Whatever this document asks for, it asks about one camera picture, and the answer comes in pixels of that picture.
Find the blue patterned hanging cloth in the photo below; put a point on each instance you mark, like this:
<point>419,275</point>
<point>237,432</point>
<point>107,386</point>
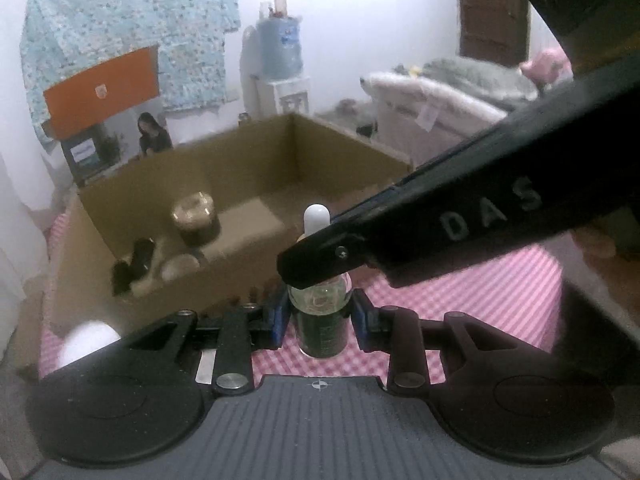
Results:
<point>150,10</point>

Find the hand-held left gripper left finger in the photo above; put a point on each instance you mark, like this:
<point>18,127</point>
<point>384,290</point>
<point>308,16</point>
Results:
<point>278,318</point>

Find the brown cardboard box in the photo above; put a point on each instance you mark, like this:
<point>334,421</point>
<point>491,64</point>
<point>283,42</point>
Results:
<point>250,170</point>

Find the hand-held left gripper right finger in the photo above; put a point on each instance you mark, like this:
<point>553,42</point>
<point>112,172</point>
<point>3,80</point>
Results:
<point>362,316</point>

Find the blue water jug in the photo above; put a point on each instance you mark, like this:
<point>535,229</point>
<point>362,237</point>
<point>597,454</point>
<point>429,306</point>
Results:
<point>279,47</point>

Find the person's right hand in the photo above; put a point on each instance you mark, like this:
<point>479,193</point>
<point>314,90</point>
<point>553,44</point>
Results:
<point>595,246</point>

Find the white water dispenser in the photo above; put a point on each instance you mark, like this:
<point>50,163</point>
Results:
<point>285,97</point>

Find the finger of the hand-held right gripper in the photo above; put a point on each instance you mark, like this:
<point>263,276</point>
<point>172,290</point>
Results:
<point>325,255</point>

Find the brown wooden door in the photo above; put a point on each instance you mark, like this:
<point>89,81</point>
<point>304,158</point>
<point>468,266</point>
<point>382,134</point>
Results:
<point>492,10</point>

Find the green glass dropper bottle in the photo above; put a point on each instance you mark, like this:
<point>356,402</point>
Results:
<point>320,320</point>

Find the pink checkered tablecloth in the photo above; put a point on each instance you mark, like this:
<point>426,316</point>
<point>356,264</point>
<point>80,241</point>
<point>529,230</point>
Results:
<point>475,285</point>

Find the gold round cosmetic jar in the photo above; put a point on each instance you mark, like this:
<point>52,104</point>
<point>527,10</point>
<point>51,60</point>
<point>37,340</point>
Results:
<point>195,217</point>

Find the orange cardboard box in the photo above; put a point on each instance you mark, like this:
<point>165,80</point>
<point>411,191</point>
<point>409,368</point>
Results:
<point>100,90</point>

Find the grey fluffy blanket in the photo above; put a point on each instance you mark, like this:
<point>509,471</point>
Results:
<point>450,90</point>

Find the pink plush toy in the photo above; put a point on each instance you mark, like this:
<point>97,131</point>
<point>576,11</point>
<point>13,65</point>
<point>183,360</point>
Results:
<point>545,67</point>

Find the white supplement bottle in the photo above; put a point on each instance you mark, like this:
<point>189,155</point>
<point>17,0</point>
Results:
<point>90,342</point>

